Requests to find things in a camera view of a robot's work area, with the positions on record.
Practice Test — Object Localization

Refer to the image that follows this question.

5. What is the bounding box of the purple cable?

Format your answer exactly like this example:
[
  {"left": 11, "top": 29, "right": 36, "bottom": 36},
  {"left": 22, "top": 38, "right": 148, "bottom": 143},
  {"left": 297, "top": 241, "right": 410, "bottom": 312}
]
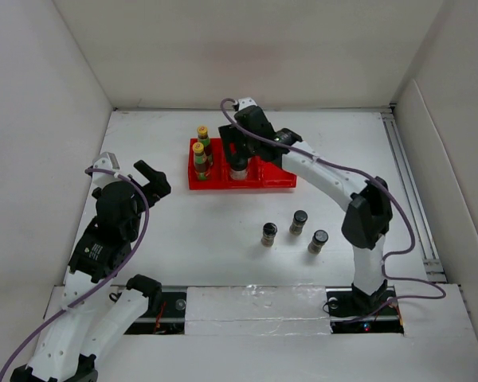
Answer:
[
  {"left": 220, "top": 98, "right": 449, "bottom": 324},
  {"left": 0, "top": 169, "right": 151, "bottom": 382}
]

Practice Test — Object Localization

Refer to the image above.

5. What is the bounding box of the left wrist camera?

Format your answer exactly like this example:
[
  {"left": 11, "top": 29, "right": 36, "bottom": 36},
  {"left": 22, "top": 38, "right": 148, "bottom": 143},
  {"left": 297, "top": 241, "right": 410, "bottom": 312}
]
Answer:
[{"left": 91, "top": 152, "right": 120, "bottom": 184}]

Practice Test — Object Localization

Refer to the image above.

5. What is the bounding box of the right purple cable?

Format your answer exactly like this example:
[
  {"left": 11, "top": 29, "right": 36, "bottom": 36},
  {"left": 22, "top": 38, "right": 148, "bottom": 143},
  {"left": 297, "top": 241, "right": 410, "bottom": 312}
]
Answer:
[{"left": 220, "top": 98, "right": 449, "bottom": 324}]

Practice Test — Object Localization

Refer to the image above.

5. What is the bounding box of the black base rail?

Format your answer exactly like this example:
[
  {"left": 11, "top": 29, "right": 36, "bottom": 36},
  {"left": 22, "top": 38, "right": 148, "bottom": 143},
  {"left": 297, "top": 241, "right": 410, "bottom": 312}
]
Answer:
[{"left": 126, "top": 285, "right": 404, "bottom": 336}]

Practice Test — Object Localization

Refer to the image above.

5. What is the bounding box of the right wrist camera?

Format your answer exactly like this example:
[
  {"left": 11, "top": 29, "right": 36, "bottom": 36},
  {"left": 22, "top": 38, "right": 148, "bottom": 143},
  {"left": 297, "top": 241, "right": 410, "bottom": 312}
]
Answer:
[{"left": 233, "top": 97, "right": 257, "bottom": 111}]

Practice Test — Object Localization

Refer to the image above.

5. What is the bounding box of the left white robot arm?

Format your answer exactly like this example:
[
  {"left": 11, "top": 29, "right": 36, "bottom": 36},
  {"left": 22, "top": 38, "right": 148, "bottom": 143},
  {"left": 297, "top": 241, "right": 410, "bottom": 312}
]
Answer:
[{"left": 10, "top": 153, "right": 171, "bottom": 381}]

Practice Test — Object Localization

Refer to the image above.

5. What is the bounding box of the black-lid spice jar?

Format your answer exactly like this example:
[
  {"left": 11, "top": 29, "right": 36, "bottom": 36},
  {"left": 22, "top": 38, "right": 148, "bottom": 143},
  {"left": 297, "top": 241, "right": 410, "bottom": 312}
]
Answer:
[
  {"left": 308, "top": 229, "right": 329, "bottom": 255},
  {"left": 289, "top": 210, "right": 308, "bottom": 236}
]

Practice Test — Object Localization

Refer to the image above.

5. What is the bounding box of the white salt shaker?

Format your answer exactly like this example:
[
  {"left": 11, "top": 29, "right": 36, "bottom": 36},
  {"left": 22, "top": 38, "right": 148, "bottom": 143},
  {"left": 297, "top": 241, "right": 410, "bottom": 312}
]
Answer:
[{"left": 229, "top": 157, "right": 249, "bottom": 181}]

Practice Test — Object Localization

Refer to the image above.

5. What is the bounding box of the red three-compartment tray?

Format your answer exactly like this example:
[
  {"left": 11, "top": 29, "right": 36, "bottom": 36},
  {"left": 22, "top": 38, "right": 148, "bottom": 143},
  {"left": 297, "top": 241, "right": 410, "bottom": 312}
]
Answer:
[{"left": 187, "top": 138, "right": 296, "bottom": 190}]

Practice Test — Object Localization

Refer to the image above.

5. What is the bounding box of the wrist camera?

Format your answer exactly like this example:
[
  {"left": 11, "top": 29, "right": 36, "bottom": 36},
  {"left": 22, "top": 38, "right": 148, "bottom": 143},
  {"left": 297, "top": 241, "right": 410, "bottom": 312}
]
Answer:
[
  {"left": 233, "top": 97, "right": 257, "bottom": 111},
  {"left": 91, "top": 152, "right": 120, "bottom": 184}
]

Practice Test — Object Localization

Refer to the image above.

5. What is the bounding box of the red sauce bottle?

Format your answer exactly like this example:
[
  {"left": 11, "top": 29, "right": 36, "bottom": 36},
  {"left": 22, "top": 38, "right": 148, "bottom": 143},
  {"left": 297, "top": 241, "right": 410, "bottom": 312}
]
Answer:
[
  {"left": 197, "top": 126, "right": 214, "bottom": 165},
  {"left": 192, "top": 142, "right": 213, "bottom": 181}
]

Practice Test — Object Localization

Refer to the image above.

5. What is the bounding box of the silver-lid spice jar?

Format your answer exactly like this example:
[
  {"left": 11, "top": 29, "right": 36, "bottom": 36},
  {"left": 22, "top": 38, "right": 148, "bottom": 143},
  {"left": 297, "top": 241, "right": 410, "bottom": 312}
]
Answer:
[{"left": 261, "top": 222, "right": 278, "bottom": 247}]

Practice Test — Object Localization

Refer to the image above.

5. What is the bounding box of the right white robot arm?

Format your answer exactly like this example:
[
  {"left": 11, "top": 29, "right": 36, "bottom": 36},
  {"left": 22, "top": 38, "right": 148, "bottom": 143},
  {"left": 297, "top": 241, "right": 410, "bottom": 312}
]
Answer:
[{"left": 220, "top": 98, "right": 393, "bottom": 314}]

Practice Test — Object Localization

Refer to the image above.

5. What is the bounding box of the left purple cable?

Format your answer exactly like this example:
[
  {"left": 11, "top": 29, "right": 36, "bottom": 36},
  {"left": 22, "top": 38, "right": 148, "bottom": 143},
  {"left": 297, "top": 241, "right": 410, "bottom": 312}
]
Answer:
[{"left": 0, "top": 169, "right": 151, "bottom": 382}]

